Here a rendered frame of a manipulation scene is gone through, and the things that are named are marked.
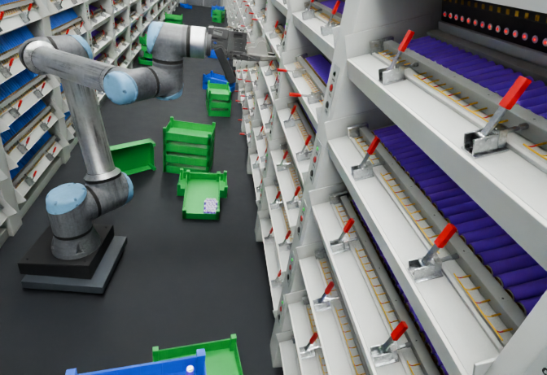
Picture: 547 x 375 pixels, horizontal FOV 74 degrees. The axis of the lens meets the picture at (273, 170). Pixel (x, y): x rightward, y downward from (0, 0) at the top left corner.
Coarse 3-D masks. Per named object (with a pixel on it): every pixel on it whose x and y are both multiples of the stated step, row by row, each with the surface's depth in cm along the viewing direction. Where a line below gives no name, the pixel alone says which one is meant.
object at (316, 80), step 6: (300, 60) 142; (300, 66) 140; (306, 66) 135; (306, 72) 133; (312, 72) 127; (312, 78) 124; (318, 78) 121; (318, 84) 117; (318, 90) 116; (324, 90) 111; (324, 96) 110
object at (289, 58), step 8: (304, 48) 147; (312, 48) 148; (288, 56) 148; (296, 56) 147; (304, 56) 147; (288, 64) 149; (296, 64) 147; (288, 72) 140; (288, 80) 146; (296, 80) 131; (304, 80) 130; (296, 88) 126; (304, 88) 123; (312, 88) 122; (304, 104) 115; (312, 104) 110; (320, 104) 109; (312, 112) 106; (320, 112) 97; (312, 120) 108
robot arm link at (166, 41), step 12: (156, 24) 104; (168, 24) 105; (180, 24) 107; (156, 36) 103; (168, 36) 104; (180, 36) 104; (156, 48) 105; (168, 48) 105; (180, 48) 106; (168, 60) 107; (180, 60) 110
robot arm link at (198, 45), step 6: (192, 30) 105; (198, 30) 106; (204, 30) 106; (192, 36) 105; (198, 36) 105; (204, 36) 106; (192, 42) 105; (198, 42) 106; (204, 42) 106; (192, 48) 106; (198, 48) 106; (204, 48) 107; (192, 54) 108; (198, 54) 108; (204, 54) 109
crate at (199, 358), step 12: (168, 360) 88; (180, 360) 88; (192, 360) 90; (204, 360) 88; (72, 372) 80; (96, 372) 83; (108, 372) 84; (120, 372) 85; (132, 372) 86; (144, 372) 87; (156, 372) 88; (168, 372) 90; (180, 372) 91; (204, 372) 86
